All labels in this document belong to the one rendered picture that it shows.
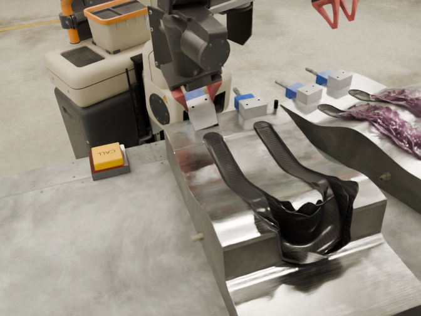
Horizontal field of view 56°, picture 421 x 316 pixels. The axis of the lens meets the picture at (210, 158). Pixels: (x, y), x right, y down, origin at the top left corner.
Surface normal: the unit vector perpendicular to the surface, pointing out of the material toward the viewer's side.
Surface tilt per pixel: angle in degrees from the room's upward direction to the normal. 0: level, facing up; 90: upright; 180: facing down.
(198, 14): 9
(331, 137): 90
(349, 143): 90
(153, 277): 0
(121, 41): 92
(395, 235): 0
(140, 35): 92
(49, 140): 0
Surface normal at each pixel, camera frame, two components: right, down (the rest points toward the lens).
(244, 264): 0.31, 0.50
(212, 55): 0.57, 0.59
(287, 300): -0.04, -0.77
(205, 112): 0.33, 0.72
